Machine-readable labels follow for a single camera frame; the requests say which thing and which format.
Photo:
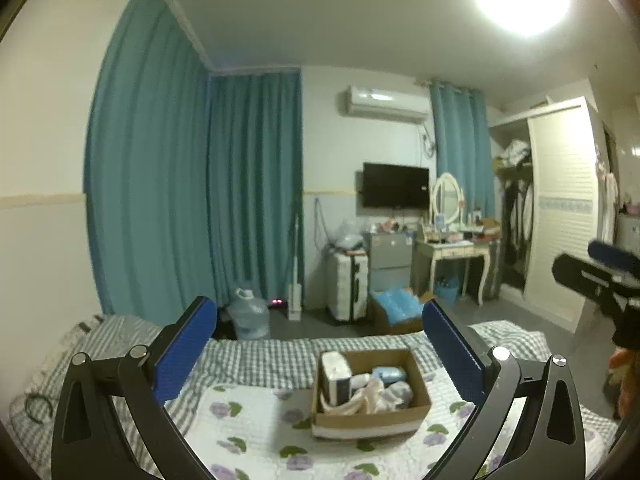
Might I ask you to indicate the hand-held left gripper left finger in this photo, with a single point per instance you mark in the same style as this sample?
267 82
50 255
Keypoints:
182 355

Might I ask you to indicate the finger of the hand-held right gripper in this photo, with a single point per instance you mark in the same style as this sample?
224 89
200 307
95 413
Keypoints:
612 256
575 271

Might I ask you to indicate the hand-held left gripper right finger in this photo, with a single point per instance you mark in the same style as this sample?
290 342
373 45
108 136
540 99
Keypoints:
452 355

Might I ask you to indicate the blue tissue packet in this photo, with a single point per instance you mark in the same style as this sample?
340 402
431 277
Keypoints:
389 374

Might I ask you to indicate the large white sock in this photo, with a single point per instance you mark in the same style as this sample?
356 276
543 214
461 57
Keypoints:
377 396

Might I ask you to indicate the small white sock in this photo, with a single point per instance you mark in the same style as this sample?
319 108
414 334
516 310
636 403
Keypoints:
359 381

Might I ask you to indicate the brown cardboard box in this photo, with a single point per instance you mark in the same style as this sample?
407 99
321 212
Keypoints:
370 422

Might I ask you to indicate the floral print packet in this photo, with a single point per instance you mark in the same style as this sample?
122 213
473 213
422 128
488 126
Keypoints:
335 377

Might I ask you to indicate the white hanging towel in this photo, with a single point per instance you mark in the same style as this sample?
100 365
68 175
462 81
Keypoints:
607 200

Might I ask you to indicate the orange clothing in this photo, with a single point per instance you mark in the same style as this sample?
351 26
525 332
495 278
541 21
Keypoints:
619 375

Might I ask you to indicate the white louvered wardrobe door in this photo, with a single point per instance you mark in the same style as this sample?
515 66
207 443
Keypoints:
562 210

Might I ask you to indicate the blue basket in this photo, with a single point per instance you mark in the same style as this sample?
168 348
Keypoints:
446 291

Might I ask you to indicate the cardboard box of bags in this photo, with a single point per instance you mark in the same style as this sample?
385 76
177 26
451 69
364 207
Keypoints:
387 325

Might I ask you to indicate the blue plastic bags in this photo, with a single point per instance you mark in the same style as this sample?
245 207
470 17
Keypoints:
397 305

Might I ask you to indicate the clear water jug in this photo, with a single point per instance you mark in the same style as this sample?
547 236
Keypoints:
248 312

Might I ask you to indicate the hanging dark clothes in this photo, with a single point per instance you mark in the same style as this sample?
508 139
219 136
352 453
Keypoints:
515 220

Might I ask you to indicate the brown box on table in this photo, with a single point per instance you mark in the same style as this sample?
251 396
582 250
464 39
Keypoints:
487 229

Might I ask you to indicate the white floral quilt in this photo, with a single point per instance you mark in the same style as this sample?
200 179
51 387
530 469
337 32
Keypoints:
250 425

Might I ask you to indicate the white dressing table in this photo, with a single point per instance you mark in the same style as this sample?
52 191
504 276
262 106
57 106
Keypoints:
450 250

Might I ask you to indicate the black device red lights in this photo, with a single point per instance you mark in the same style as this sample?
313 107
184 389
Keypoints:
276 304

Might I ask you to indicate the grey small fridge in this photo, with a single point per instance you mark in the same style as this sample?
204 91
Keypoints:
389 255

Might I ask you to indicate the white stick mop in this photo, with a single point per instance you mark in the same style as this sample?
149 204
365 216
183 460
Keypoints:
296 300

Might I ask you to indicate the white suitcase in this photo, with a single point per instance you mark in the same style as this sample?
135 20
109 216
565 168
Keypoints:
345 285

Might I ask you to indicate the pile of shelf clothes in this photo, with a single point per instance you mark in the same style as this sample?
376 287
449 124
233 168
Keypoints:
514 152

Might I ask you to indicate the white oval mirror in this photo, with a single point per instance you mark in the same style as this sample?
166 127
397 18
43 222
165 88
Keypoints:
446 199

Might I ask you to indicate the clear plastic bag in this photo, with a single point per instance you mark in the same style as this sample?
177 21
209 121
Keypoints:
349 234

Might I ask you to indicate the teal curtain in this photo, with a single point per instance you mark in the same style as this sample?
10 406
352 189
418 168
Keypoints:
145 160
460 140
255 185

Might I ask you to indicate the white air conditioner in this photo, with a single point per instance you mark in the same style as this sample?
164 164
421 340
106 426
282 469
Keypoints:
385 104

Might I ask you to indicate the black wall television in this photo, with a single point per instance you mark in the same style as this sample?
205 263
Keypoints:
395 185

